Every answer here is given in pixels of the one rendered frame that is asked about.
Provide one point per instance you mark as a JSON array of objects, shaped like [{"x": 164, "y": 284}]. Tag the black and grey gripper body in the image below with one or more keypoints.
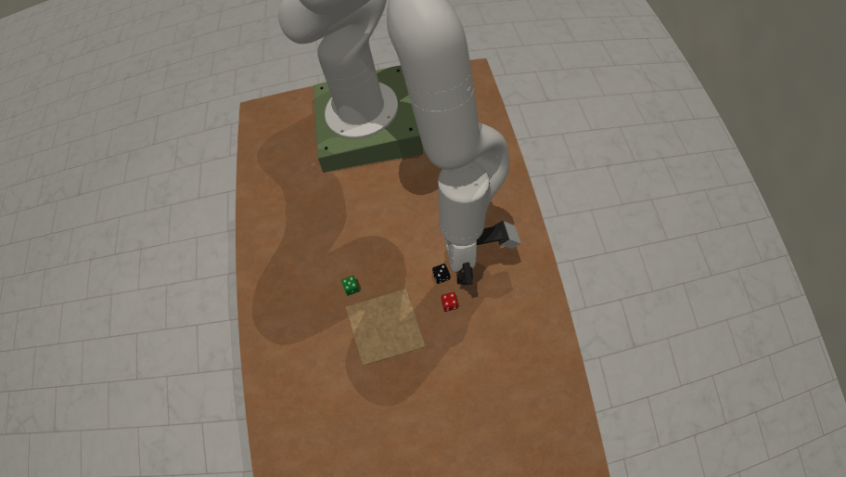
[{"x": 461, "y": 253}]

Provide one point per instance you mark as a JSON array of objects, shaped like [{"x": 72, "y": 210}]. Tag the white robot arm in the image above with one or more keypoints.
[{"x": 431, "y": 45}]

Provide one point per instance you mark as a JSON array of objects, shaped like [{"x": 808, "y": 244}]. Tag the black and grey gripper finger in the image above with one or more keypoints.
[{"x": 466, "y": 276}]

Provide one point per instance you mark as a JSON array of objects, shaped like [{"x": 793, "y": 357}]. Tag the green die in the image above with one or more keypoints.
[{"x": 350, "y": 285}]

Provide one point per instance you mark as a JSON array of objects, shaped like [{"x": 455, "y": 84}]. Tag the black die with white pips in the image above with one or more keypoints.
[{"x": 441, "y": 273}]

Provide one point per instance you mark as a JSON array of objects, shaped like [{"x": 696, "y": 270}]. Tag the red die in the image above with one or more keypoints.
[{"x": 449, "y": 302}]

